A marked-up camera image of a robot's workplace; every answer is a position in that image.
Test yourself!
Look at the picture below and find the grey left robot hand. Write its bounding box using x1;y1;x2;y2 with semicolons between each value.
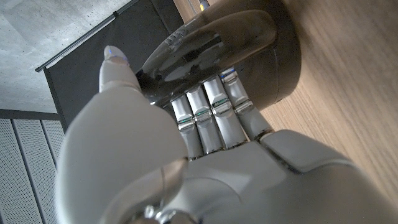
54;45;398;224

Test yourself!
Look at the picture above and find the black glossy kettle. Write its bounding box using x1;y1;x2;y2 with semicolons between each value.
136;0;302;111

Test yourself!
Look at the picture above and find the black fabric backdrop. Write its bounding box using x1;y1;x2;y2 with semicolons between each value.
43;0;184;131

